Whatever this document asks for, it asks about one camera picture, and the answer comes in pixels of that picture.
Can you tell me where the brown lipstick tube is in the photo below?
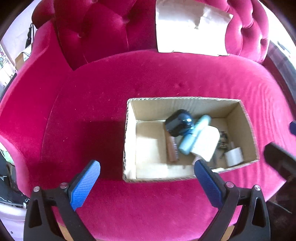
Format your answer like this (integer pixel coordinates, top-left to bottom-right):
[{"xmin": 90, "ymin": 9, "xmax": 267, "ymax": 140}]
[{"xmin": 166, "ymin": 134, "xmax": 179, "ymax": 162}]

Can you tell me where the beige paper sheet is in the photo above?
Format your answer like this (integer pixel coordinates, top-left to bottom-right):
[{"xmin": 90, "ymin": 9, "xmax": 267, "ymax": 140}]
[{"xmin": 156, "ymin": 1, "xmax": 233, "ymax": 56}]

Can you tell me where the cardboard box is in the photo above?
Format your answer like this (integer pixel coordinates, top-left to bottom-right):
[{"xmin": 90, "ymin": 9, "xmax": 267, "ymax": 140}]
[{"xmin": 123, "ymin": 97, "xmax": 259, "ymax": 182}]

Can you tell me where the metal keychain bunch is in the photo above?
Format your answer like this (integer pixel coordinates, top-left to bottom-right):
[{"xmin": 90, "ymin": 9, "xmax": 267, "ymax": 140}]
[{"xmin": 212, "ymin": 131, "xmax": 235, "ymax": 167}]

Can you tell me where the light blue cosmetic tube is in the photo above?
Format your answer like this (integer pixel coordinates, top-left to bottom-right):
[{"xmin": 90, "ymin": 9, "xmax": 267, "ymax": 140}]
[{"xmin": 179, "ymin": 115, "xmax": 211, "ymax": 155}]

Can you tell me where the dark blue round ball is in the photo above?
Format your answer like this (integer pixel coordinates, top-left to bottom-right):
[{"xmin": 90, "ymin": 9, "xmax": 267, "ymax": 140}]
[{"xmin": 165, "ymin": 109, "xmax": 194, "ymax": 137}]

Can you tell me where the white power adapter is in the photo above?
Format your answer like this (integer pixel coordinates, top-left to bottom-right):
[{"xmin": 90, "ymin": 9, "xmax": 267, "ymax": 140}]
[{"xmin": 190, "ymin": 126, "xmax": 220, "ymax": 162}]

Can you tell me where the red velvet sofa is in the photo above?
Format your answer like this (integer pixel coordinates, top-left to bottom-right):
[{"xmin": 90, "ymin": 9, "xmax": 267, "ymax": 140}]
[{"xmin": 1, "ymin": 1, "xmax": 295, "ymax": 240}]

